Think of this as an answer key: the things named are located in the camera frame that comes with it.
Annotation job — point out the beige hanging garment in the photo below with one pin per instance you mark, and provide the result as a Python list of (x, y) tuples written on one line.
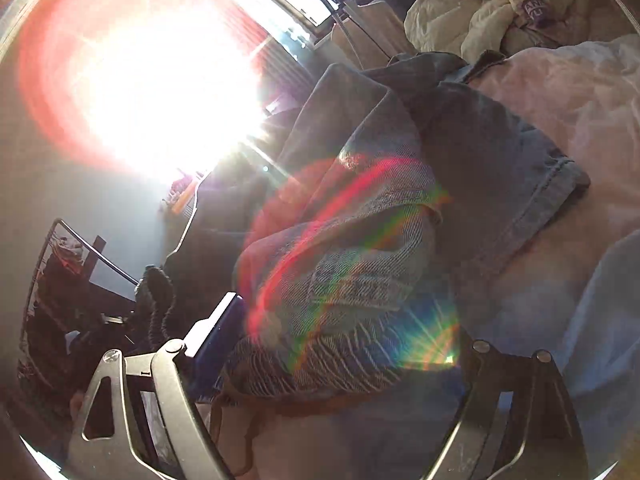
[(373, 45)]

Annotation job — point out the black metal rail frame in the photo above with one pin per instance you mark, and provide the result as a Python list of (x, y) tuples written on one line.
[(74, 289)]

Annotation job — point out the cream white crumpled garment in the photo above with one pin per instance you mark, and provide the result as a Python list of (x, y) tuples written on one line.
[(468, 28)]

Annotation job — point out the pink bed sheet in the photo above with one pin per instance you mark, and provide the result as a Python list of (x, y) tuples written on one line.
[(585, 98)]

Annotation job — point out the blue denim jeans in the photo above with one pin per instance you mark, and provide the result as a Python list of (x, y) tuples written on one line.
[(386, 197)]

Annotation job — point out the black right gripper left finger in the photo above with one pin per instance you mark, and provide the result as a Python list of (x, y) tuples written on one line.
[(177, 373)]

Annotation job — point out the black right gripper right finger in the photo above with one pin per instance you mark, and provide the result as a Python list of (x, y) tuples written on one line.
[(542, 437)]

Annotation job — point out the light blue blanket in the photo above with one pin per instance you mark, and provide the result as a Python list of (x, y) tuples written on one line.
[(595, 344)]

